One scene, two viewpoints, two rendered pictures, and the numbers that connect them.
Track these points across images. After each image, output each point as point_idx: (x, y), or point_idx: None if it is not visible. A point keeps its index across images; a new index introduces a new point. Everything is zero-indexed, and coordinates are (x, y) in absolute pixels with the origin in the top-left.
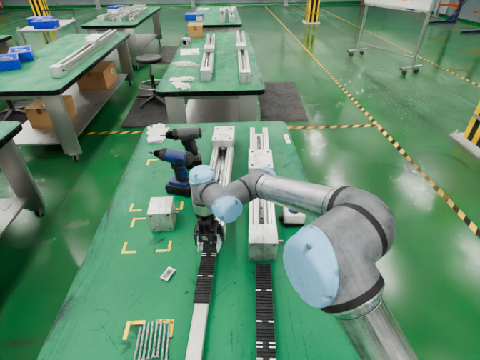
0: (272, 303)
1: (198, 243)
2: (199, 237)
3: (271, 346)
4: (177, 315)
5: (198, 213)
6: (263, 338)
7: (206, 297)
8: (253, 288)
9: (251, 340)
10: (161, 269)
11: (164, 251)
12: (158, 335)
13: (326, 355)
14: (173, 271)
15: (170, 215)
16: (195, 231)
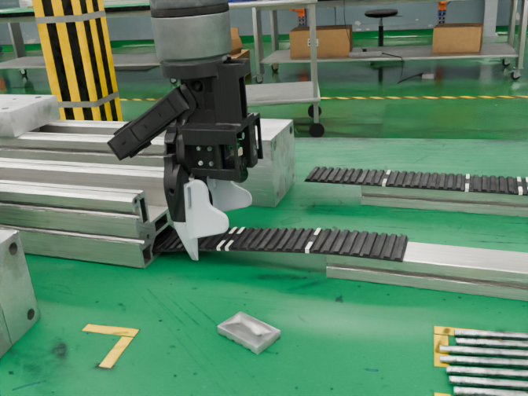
0: (423, 174)
1: (209, 204)
2: (226, 156)
3: (527, 180)
4: (421, 319)
5: (220, 47)
6: (510, 185)
7: (390, 239)
8: (361, 208)
9: (497, 221)
10: (213, 352)
11: (130, 342)
12: (500, 353)
13: (519, 166)
14: (247, 316)
15: (20, 243)
16: (220, 130)
